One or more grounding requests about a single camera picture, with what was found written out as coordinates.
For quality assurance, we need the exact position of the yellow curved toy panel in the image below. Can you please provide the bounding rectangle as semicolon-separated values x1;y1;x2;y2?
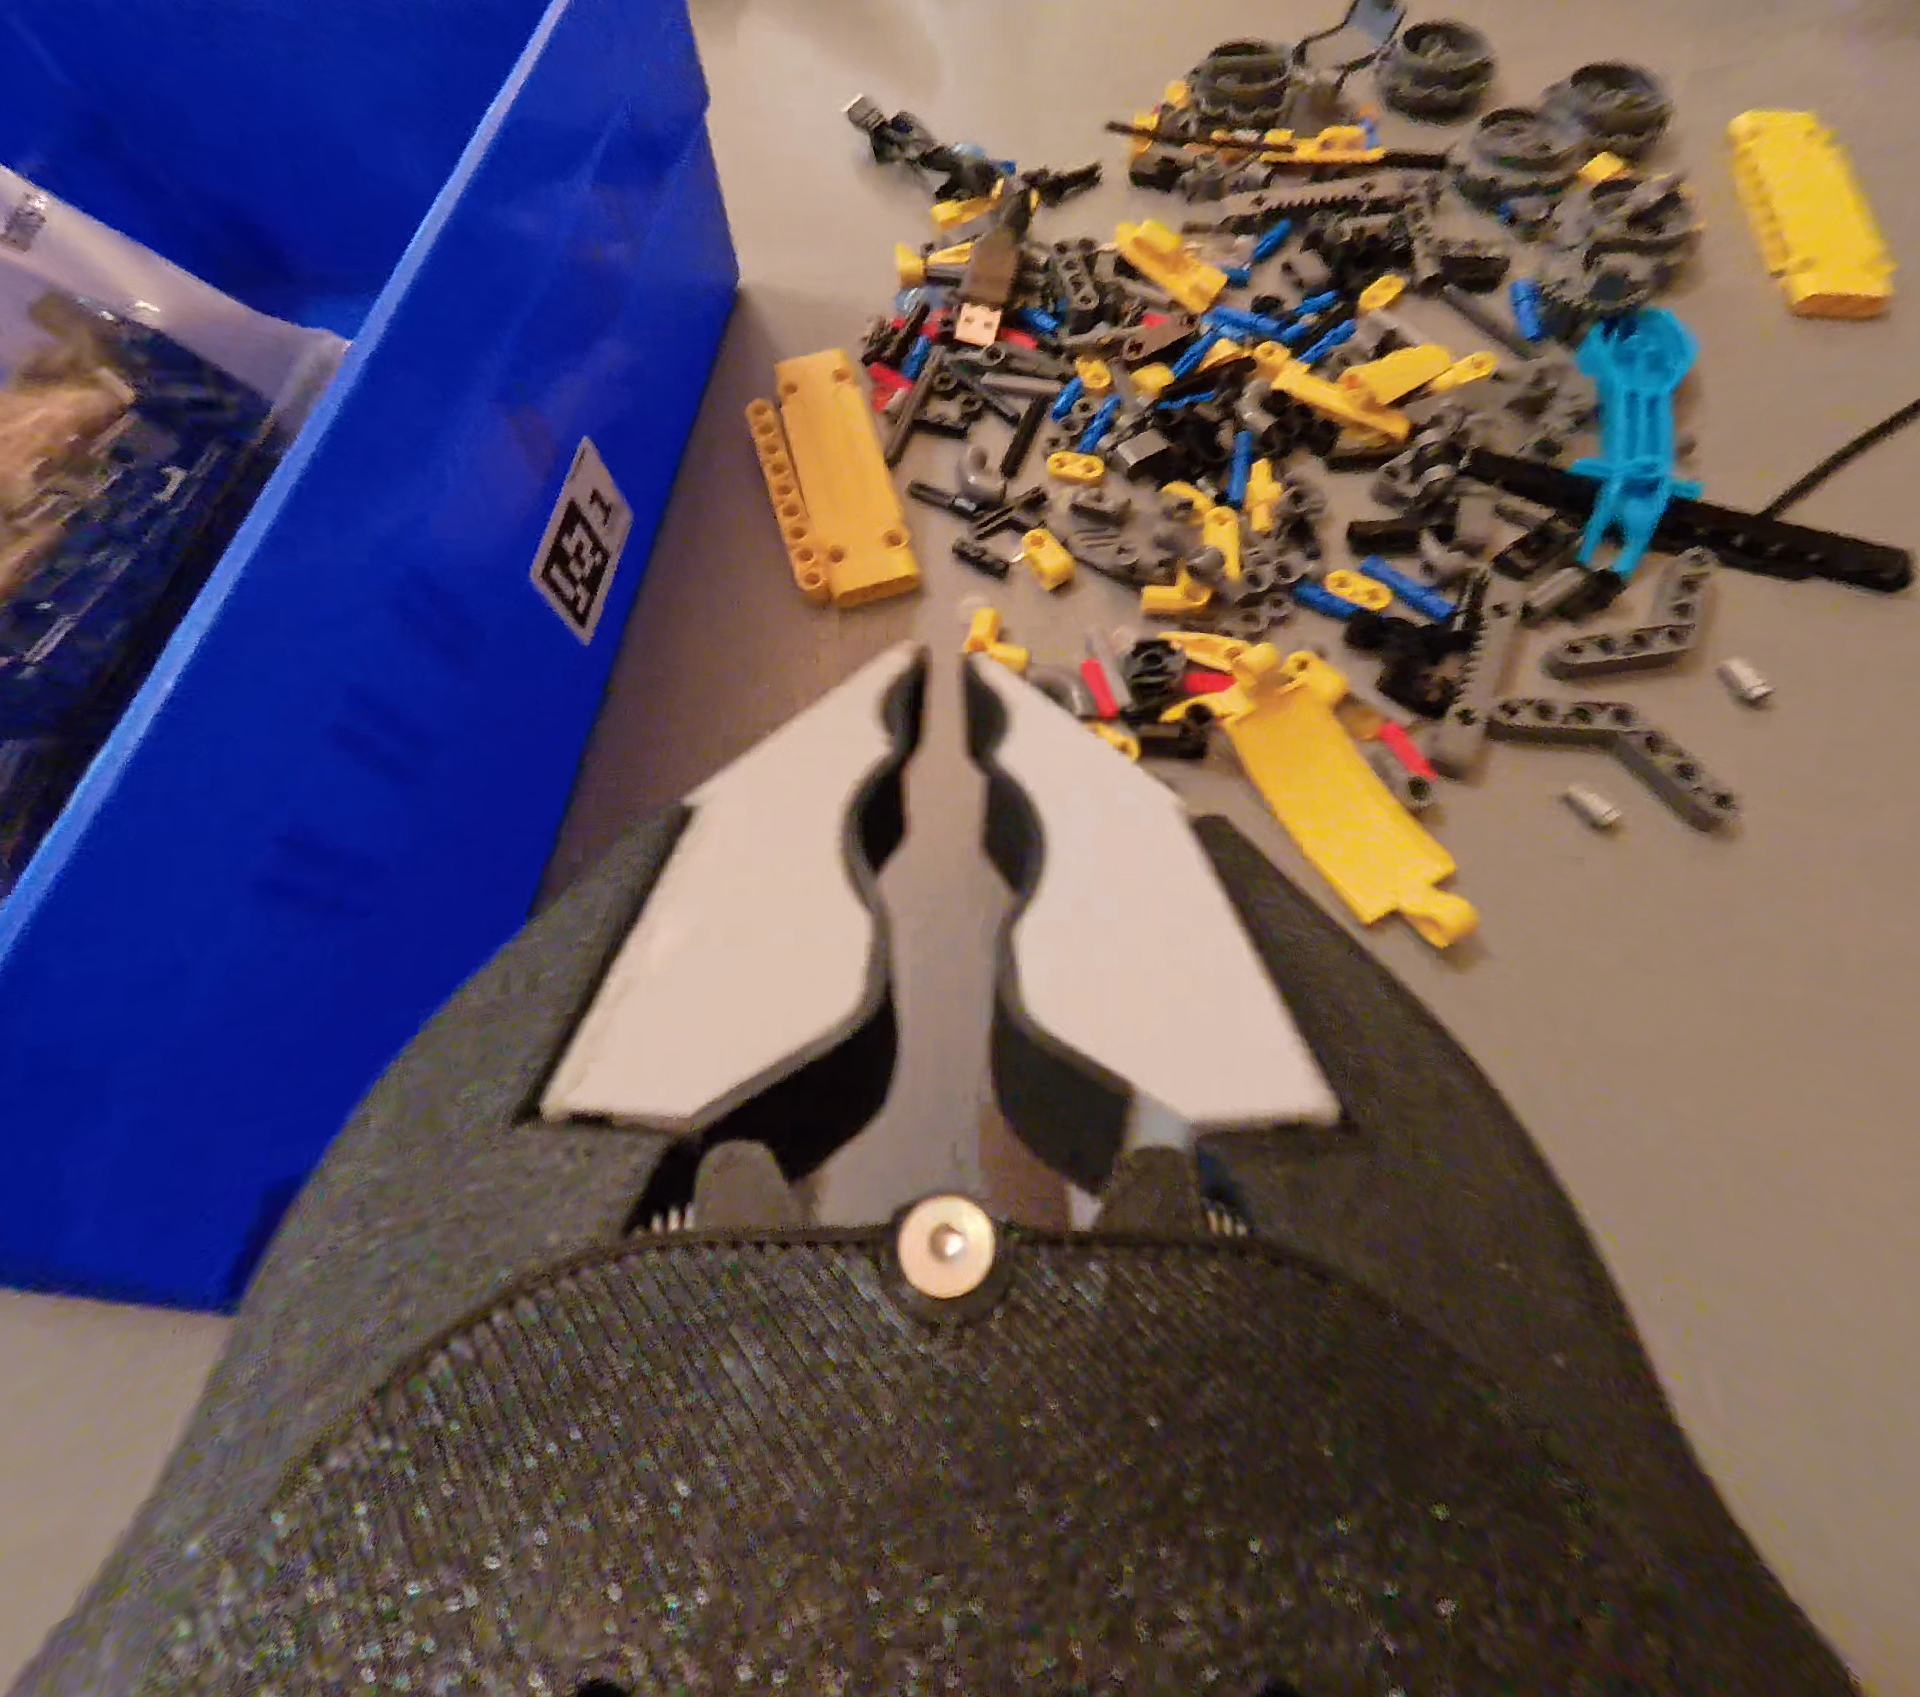
1163;638;1484;953

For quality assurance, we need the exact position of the cyan toy part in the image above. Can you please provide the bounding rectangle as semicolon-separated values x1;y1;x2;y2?
1573;304;1705;575

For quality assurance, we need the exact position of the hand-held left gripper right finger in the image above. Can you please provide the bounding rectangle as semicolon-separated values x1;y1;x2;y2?
960;650;1344;1196

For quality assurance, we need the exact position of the long black toy beam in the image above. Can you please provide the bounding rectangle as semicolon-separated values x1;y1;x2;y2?
1462;445;1915;596

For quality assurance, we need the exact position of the pile of toy building parts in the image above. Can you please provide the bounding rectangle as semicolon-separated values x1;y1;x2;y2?
841;0;1712;813

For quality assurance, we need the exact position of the clear bag of toy parts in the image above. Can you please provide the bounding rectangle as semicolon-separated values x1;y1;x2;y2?
0;165;354;889

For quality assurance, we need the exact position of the blue plastic bin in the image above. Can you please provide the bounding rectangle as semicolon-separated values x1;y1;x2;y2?
0;0;744;1317

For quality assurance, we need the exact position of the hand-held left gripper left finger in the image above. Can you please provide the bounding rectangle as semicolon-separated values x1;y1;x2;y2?
536;638;937;1196

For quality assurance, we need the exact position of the black USB plug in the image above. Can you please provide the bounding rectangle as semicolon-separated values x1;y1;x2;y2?
953;178;1041;352

